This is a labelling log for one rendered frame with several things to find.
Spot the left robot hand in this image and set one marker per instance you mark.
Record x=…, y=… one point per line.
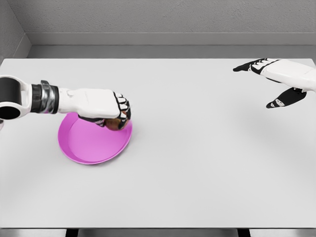
x=103, y=103

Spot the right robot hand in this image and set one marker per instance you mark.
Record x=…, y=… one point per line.
x=286, y=72

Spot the brown apple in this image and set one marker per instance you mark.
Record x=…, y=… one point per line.
x=113, y=124

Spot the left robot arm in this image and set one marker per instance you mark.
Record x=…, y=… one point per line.
x=32, y=98

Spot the pink plate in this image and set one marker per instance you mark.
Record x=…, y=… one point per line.
x=93, y=143

